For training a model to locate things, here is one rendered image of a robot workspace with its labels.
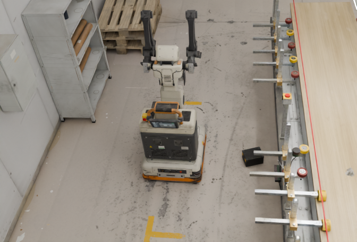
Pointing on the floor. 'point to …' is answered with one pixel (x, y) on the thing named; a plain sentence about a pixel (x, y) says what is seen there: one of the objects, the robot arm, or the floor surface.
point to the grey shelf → (79, 5)
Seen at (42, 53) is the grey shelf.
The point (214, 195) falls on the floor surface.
